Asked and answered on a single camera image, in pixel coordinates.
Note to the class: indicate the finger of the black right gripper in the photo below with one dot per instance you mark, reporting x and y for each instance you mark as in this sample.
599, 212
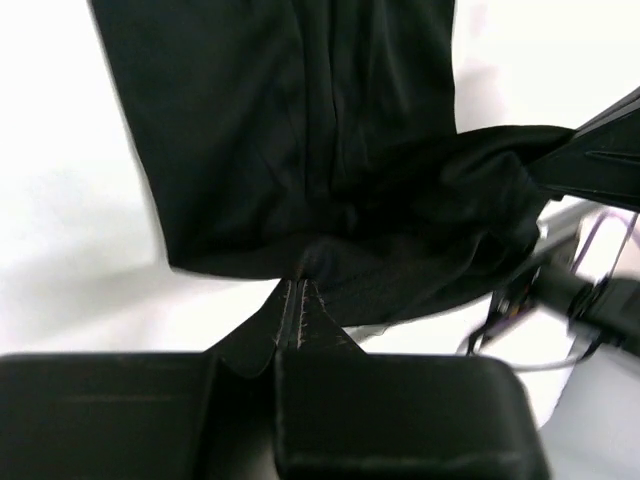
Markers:
601, 161

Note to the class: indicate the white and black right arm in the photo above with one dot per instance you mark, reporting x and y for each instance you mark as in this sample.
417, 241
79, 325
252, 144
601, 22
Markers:
606, 312

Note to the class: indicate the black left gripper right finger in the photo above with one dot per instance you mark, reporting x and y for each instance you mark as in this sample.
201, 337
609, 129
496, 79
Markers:
341, 413

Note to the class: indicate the black t shirt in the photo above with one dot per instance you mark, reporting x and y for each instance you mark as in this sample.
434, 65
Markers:
315, 141

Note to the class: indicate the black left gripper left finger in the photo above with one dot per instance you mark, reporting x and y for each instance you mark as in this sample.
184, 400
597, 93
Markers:
127, 415

